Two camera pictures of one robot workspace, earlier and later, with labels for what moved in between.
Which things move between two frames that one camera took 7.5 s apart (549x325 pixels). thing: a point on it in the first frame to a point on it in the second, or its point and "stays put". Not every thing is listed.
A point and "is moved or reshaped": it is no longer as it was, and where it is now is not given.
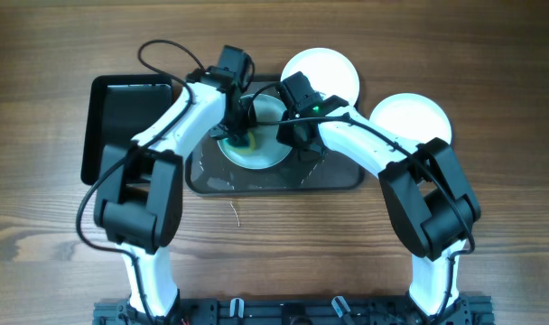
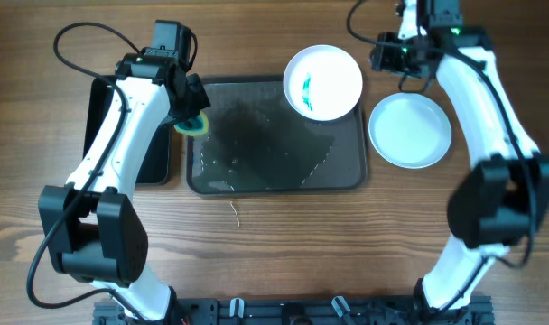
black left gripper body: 237,120 to 191,99
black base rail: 296,311 stays put
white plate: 414,116 stays put
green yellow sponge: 243,142 is moved or reshaped
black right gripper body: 291,134 to 395,60
